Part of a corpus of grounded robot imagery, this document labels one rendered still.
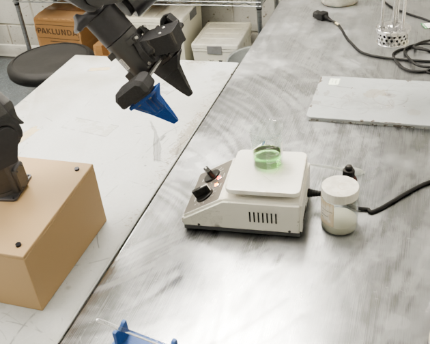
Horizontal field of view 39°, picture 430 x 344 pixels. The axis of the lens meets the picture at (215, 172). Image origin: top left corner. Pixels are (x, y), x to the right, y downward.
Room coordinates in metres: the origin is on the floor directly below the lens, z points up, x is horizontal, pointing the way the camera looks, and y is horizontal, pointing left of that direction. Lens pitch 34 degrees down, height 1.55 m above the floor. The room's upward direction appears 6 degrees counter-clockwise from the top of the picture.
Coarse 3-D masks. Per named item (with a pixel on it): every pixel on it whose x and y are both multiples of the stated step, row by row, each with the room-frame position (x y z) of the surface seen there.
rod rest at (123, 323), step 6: (120, 324) 0.57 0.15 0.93; (126, 324) 0.57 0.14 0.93; (114, 330) 0.55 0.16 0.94; (114, 336) 0.55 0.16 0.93; (120, 336) 0.55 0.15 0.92; (126, 336) 0.56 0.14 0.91; (132, 336) 0.56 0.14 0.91; (114, 342) 0.56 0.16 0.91; (120, 342) 0.55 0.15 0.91; (126, 342) 0.55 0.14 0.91; (132, 342) 0.55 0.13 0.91; (138, 342) 0.55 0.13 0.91; (144, 342) 0.55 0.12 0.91; (174, 342) 0.52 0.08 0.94
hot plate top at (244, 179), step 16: (240, 160) 0.85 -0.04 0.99; (288, 160) 0.83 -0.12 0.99; (304, 160) 0.83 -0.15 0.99; (240, 176) 0.80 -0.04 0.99; (256, 176) 0.80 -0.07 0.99; (272, 176) 0.79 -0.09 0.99; (288, 176) 0.79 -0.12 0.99; (240, 192) 0.76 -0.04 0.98; (256, 192) 0.76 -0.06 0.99; (272, 192) 0.75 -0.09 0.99; (288, 192) 0.75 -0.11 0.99
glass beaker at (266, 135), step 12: (264, 120) 0.86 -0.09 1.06; (276, 120) 0.85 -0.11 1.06; (252, 132) 0.84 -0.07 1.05; (264, 132) 0.81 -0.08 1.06; (276, 132) 0.81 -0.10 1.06; (252, 144) 0.82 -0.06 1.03; (264, 144) 0.81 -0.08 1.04; (276, 144) 0.81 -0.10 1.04; (252, 156) 0.83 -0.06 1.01; (264, 156) 0.81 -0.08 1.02; (276, 156) 0.81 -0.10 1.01; (264, 168) 0.81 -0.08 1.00; (276, 168) 0.81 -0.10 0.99
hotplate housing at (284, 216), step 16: (304, 176) 0.82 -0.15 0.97; (224, 192) 0.79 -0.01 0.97; (304, 192) 0.77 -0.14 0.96; (320, 192) 0.81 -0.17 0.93; (208, 208) 0.78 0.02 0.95; (224, 208) 0.77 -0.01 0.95; (240, 208) 0.76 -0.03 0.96; (256, 208) 0.75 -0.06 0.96; (272, 208) 0.75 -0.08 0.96; (288, 208) 0.74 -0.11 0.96; (304, 208) 0.76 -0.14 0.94; (192, 224) 0.78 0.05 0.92; (208, 224) 0.78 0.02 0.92; (224, 224) 0.77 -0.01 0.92; (240, 224) 0.76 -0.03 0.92; (256, 224) 0.75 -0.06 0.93; (272, 224) 0.75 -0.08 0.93; (288, 224) 0.74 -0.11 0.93
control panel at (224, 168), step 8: (216, 168) 0.89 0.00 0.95; (224, 168) 0.87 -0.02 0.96; (200, 176) 0.90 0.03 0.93; (224, 176) 0.84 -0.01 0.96; (200, 184) 0.87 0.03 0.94; (208, 184) 0.85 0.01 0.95; (216, 192) 0.80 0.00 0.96; (192, 200) 0.82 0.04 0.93; (208, 200) 0.79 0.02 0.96; (192, 208) 0.80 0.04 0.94
